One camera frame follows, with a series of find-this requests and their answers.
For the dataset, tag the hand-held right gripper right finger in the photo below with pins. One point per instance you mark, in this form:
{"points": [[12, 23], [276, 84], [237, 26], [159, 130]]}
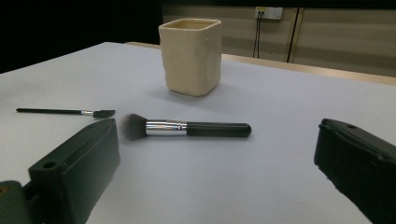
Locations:
{"points": [[361, 165]]}

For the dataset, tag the thin black makeup brush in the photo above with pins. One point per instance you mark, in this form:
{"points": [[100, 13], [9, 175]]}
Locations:
{"points": [[49, 111]]}

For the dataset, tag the large black makeup brush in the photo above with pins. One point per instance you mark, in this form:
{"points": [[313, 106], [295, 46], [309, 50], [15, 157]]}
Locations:
{"points": [[214, 129]]}

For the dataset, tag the white table mat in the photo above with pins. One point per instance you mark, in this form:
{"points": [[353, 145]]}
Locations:
{"points": [[218, 174]]}

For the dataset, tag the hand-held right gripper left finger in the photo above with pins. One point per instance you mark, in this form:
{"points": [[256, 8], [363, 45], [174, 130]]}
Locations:
{"points": [[77, 168]]}

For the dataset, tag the white wall socket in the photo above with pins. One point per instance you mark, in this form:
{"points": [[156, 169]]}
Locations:
{"points": [[271, 13]]}

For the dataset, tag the beige square brush holder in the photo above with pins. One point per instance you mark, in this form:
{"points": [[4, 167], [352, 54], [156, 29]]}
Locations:
{"points": [[190, 59]]}

